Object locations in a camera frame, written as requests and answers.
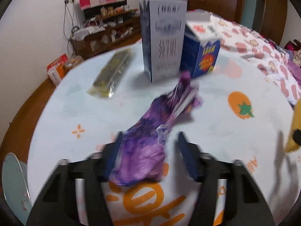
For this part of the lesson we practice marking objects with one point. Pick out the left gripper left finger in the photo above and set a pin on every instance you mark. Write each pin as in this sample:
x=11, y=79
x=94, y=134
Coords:
x=73, y=193

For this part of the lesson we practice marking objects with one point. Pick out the brown wooden wardrobe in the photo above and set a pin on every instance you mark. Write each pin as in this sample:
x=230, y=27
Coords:
x=274, y=14

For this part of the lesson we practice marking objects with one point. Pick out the purple bed sheet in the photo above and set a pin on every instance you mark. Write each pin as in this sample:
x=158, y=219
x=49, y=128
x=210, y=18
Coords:
x=294, y=64

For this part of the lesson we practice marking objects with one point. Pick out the light blue trash bin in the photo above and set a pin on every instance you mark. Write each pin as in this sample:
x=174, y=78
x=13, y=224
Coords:
x=15, y=187

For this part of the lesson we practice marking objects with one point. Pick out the wooden tv cabinet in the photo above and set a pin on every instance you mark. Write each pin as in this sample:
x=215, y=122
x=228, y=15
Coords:
x=122, y=28

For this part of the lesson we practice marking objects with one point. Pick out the dark green gold wrapper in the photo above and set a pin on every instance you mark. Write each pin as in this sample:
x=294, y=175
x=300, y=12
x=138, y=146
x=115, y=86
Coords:
x=108, y=79

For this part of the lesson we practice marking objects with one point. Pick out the white wall socket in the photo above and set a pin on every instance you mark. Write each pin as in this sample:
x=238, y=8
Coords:
x=69, y=1

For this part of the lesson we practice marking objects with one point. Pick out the blue orange juice carton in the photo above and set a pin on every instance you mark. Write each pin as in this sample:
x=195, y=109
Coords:
x=201, y=44

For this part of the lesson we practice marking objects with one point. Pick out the fruit print tablecloth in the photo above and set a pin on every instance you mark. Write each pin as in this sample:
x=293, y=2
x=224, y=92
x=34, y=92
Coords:
x=244, y=116

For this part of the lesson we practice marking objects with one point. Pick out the tall white milk carton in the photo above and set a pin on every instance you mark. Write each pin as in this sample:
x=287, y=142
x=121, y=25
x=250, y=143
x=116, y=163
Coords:
x=162, y=29

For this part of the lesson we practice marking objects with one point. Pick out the purple snack wrapper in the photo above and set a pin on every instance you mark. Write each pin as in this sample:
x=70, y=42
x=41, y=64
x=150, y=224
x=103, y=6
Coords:
x=142, y=152

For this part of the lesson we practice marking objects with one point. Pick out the white box on cabinet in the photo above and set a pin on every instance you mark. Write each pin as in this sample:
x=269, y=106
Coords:
x=82, y=33

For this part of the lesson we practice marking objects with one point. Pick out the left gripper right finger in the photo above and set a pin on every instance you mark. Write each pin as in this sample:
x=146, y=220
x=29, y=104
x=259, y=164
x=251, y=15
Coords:
x=244, y=203

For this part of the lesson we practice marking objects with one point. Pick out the orange white paper bag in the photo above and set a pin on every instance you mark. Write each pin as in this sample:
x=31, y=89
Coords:
x=56, y=71

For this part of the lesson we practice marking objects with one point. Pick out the yellow bucket in plastic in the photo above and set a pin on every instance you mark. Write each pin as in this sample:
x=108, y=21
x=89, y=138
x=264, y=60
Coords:
x=72, y=62

